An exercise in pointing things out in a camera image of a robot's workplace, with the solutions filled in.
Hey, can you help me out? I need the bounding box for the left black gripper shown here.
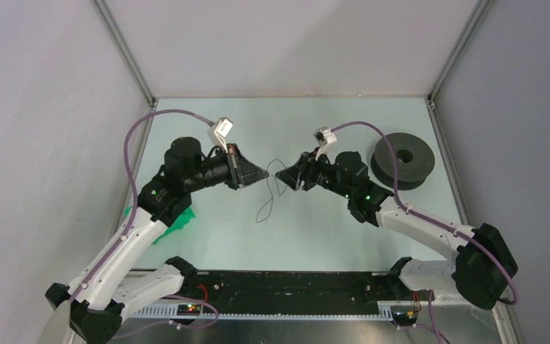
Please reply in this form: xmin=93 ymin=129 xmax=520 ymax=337
xmin=185 ymin=143 xmax=269 ymax=193

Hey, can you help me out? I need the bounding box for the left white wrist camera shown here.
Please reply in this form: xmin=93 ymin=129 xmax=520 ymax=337
xmin=208 ymin=117 xmax=233 ymax=151

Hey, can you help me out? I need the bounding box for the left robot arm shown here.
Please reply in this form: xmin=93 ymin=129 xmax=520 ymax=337
xmin=39 ymin=137 xmax=269 ymax=343

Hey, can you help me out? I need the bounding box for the black perforated spool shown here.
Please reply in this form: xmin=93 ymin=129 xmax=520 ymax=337
xmin=370 ymin=133 xmax=435 ymax=191

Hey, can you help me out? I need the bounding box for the thin black wire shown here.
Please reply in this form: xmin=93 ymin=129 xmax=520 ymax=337
xmin=255 ymin=158 xmax=289 ymax=224

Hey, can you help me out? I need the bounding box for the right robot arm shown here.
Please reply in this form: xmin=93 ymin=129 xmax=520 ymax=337
xmin=276 ymin=151 xmax=518 ymax=310

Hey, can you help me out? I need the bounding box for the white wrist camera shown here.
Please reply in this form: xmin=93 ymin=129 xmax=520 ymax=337
xmin=313 ymin=127 xmax=337 ymax=160
xmin=208 ymin=117 xmax=233 ymax=151

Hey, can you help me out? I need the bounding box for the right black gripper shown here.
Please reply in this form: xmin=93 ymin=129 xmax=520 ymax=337
xmin=276 ymin=147 xmax=353 ymax=200

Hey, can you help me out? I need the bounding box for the right small circuit board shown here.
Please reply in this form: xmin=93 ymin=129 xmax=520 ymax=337
xmin=392 ymin=311 xmax=418 ymax=321

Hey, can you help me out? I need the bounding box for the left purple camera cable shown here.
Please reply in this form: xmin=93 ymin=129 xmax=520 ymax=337
xmin=68 ymin=109 xmax=216 ymax=305

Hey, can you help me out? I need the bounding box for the left small circuit board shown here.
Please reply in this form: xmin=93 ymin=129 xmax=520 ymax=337
xmin=176 ymin=303 xmax=202 ymax=317

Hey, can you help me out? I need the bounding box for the purple camera cable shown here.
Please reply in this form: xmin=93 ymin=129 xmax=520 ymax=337
xmin=330 ymin=120 xmax=519 ymax=306
xmin=68 ymin=109 xmax=216 ymax=305

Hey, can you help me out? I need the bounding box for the small circuit board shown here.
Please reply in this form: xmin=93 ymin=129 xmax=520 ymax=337
xmin=392 ymin=311 xmax=418 ymax=321
xmin=176 ymin=303 xmax=202 ymax=317

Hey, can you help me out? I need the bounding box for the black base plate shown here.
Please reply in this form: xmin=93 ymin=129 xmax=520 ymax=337
xmin=179 ymin=270 xmax=413 ymax=316

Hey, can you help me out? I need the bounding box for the green plastic bin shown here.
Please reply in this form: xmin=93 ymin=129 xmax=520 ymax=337
xmin=114 ymin=207 xmax=196 ymax=250

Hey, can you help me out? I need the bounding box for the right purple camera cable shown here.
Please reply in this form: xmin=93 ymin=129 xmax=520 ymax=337
xmin=330 ymin=120 xmax=519 ymax=306

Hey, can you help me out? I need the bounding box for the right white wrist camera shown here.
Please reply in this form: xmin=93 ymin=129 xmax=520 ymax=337
xmin=313 ymin=127 xmax=337 ymax=160

